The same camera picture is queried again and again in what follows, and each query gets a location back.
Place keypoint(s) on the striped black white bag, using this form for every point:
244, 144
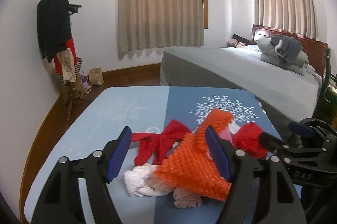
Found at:
77, 68

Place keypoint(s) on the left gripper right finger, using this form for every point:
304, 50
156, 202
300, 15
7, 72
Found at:
261, 190

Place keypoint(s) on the black bag beside bed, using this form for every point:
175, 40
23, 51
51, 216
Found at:
238, 41

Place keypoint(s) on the wooden headboard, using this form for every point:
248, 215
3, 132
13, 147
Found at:
315, 50

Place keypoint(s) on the dark grey folded clothes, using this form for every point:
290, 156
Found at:
286, 48

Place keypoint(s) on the red ribbon bow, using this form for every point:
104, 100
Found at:
158, 144

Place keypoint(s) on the red hanging bag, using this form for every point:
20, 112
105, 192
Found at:
70, 44

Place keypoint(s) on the upper grey pillow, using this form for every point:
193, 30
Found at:
265, 46

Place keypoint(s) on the bed with grey sheet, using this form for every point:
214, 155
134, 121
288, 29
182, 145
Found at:
285, 95

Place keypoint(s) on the beige canvas tote bag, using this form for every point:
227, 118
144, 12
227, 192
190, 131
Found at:
65, 61

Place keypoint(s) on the beige right window curtain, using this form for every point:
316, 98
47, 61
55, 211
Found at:
294, 16

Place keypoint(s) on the beige window curtain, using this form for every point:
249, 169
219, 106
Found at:
294, 16
151, 24

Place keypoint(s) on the grey pillow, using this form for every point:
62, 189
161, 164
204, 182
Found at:
265, 46
301, 70

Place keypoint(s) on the black office chair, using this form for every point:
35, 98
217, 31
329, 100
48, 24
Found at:
326, 104

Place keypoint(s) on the wooden coat rack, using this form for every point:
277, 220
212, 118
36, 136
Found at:
73, 92

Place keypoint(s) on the blue tree print tablecloth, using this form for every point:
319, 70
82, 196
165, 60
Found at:
149, 109

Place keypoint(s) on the lower grey pillow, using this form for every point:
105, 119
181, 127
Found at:
301, 70

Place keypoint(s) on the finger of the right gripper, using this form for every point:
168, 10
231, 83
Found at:
276, 147
300, 129

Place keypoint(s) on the brown paper bag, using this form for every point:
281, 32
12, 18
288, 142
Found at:
95, 77

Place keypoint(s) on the black hanging coat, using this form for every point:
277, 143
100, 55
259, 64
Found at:
53, 27

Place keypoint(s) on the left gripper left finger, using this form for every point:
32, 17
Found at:
59, 201

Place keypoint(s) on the beige left window curtain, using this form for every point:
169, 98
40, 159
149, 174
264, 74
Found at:
151, 24

